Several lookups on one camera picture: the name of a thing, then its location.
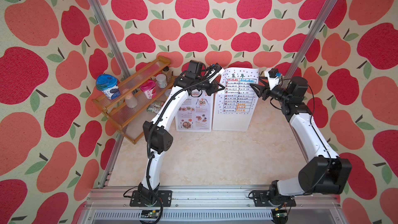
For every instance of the right aluminium frame post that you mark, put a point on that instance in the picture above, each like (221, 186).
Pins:
(319, 22)

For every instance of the wooden spice shelf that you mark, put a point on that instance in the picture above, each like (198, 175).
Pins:
(118, 114)

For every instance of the white dotted menu sheet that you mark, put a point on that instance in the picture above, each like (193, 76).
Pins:
(238, 79)

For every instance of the right white rack box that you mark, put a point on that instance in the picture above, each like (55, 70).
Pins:
(231, 123)

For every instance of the restaurant special menu sheet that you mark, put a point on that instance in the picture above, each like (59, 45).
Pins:
(196, 115)

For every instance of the clear plastic bottle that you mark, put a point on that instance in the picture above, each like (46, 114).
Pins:
(130, 100)

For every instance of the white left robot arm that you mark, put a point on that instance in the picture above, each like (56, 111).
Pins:
(156, 131)

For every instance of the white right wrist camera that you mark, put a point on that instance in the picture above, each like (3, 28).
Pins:
(274, 77)

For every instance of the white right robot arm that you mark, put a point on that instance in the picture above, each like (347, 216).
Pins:
(326, 172)

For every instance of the green snack packet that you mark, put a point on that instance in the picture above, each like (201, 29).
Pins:
(155, 107)

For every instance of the white rack box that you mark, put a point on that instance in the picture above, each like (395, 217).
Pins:
(231, 123)
(194, 130)

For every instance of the blue lidded yogurt cup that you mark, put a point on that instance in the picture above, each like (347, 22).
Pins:
(108, 84)

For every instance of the left white rack box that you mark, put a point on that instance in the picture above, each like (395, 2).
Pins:
(194, 130)

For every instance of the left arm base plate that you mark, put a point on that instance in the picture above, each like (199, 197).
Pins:
(139, 199)

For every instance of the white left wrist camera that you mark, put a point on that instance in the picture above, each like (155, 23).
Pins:
(215, 71)

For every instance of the left aluminium frame post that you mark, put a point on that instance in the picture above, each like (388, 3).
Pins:
(110, 37)

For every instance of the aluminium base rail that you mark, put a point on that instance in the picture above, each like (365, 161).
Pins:
(207, 205)

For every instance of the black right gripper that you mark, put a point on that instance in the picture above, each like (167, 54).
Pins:
(261, 90)

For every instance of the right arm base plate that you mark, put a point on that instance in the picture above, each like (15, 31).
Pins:
(271, 199)

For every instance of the aluminium frame post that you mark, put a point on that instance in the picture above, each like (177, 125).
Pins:
(319, 22)
(110, 37)

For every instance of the black capped glass jar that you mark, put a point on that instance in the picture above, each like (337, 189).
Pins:
(167, 72)

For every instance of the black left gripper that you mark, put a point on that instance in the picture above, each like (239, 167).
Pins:
(213, 88)

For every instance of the white lidded jar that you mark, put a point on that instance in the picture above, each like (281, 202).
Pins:
(161, 80)

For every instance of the pink lidded cup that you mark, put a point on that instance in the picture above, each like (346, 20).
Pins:
(149, 89)

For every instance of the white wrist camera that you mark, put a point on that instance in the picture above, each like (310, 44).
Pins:
(274, 77)
(215, 71)

